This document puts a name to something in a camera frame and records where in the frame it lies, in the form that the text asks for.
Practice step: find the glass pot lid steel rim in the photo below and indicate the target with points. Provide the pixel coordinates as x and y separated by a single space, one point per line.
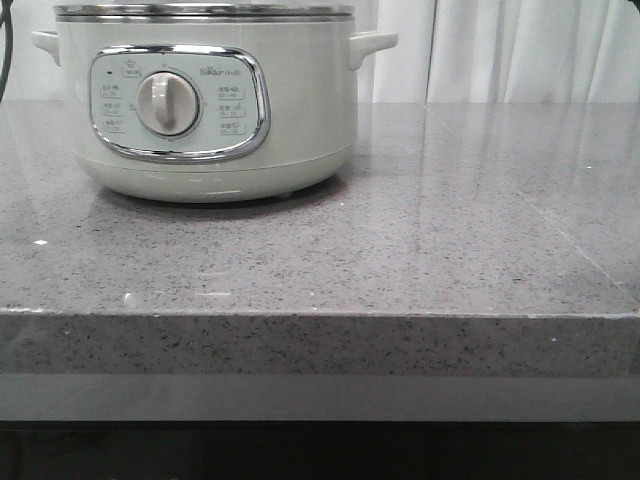
200 12

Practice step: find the pale green electric cooking pot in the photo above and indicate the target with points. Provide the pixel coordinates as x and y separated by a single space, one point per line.
211 112

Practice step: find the white pleated curtain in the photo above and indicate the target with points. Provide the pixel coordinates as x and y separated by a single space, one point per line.
502 52

